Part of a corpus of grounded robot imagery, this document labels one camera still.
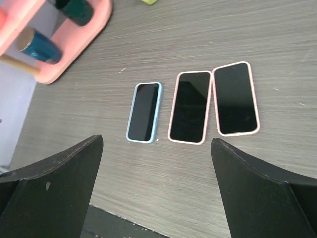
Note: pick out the blue mug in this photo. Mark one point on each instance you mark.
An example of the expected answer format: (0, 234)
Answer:
(33, 43)

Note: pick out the pink phone case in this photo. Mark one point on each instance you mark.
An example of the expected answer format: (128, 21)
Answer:
(171, 124)
(255, 99)

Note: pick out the dark green mug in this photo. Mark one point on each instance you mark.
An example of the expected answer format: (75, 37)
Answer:
(79, 11)

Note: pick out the pink three-tier shelf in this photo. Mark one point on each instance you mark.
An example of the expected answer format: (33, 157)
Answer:
(71, 38)

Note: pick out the yellow mug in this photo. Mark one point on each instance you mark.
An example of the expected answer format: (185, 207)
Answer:
(149, 2)

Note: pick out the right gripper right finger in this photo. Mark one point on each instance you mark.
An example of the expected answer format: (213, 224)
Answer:
(262, 200)

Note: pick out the light blue phone case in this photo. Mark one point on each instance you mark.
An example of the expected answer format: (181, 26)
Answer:
(156, 116)

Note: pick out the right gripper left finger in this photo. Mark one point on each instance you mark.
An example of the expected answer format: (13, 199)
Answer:
(50, 198)

